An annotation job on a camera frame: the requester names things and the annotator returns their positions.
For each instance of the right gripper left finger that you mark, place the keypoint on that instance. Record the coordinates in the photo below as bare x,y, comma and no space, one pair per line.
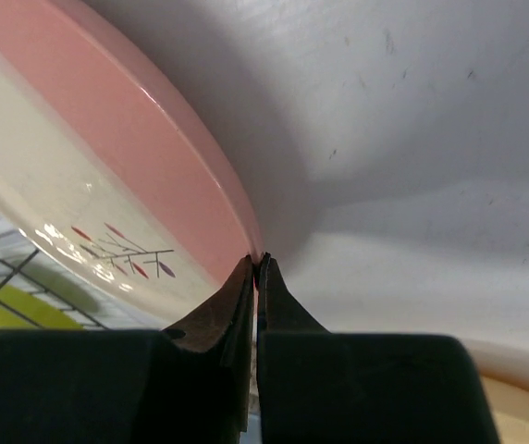
187,383

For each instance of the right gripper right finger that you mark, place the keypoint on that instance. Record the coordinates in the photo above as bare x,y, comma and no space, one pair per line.
316,386

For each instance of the lime green bowl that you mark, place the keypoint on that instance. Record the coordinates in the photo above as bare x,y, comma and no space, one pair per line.
21,310

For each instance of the plain yellow bear plate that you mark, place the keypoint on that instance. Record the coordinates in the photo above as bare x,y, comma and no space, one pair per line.
504,373

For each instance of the pink cream plate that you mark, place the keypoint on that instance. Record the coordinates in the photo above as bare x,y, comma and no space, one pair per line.
106,167

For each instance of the black wire dish rack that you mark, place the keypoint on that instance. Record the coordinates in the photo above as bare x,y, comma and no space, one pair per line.
24,266

